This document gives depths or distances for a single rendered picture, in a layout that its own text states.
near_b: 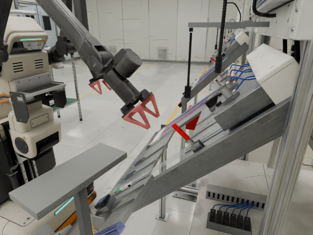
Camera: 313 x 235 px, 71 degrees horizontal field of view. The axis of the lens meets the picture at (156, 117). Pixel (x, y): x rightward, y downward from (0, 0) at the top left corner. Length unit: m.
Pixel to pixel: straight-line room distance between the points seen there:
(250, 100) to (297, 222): 0.66
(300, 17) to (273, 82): 0.14
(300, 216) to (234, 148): 0.63
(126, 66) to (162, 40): 9.09
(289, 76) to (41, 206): 1.05
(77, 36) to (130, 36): 9.50
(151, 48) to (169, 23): 1.25
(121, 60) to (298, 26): 0.42
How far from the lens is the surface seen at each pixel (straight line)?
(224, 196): 1.06
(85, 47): 0.71
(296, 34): 0.47
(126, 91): 0.66
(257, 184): 1.23
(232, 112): 0.57
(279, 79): 0.54
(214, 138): 0.64
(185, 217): 1.84
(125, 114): 0.64
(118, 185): 0.96
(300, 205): 1.20
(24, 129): 1.38
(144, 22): 9.97
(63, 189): 1.22
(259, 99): 0.56
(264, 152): 2.25
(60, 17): 0.79
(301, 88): 0.49
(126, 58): 0.64
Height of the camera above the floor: 1.33
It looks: 22 degrees down
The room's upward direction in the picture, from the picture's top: straight up
